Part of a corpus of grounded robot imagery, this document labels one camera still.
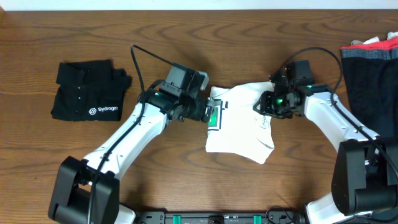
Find white t-shirt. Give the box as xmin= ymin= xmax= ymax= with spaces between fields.
xmin=205 ymin=82 xmax=275 ymax=164

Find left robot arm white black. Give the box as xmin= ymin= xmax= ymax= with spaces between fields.
xmin=48 ymin=88 xmax=215 ymax=224

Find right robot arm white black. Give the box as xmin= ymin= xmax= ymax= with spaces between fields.
xmin=252 ymin=84 xmax=397 ymax=223

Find black garment with red band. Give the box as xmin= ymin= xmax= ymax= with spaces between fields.
xmin=340 ymin=37 xmax=397 ymax=137

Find folded black shirt with logo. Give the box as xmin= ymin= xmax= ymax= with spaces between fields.
xmin=51 ymin=59 xmax=132 ymax=121

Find white cloth under pile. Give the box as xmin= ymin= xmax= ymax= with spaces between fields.
xmin=350 ymin=32 xmax=397 ymax=45

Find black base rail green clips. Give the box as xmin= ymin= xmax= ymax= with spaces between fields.
xmin=132 ymin=206 xmax=307 ymax=224

